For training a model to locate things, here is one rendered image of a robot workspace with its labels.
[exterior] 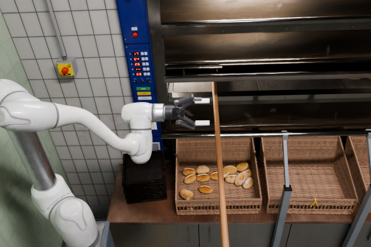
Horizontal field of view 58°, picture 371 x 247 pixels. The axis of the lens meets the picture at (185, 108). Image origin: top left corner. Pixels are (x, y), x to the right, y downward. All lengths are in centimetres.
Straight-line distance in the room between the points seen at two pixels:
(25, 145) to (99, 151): 123
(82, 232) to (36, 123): 59
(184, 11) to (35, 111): 104
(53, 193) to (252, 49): 133
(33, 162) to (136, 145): 44
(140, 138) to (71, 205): 42
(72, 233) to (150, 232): 90
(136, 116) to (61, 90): 90
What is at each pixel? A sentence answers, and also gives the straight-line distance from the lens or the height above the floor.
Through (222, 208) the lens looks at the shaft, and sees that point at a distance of 158.
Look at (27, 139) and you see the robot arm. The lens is 149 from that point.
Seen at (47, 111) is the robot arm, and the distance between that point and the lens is 128.
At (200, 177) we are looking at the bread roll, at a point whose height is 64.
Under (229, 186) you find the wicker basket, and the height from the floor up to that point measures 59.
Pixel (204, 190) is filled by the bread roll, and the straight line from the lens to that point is 237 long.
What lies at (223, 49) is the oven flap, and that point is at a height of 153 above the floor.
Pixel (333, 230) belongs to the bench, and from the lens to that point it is 254.
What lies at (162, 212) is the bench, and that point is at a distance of 235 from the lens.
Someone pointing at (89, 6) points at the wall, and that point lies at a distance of 202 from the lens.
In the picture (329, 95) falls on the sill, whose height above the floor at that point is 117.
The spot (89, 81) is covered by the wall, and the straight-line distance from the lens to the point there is 227.
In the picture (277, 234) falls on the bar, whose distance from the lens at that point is 237.
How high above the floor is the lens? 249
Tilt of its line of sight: 38 degrees down
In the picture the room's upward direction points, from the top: 3 degrees counter-clockwise
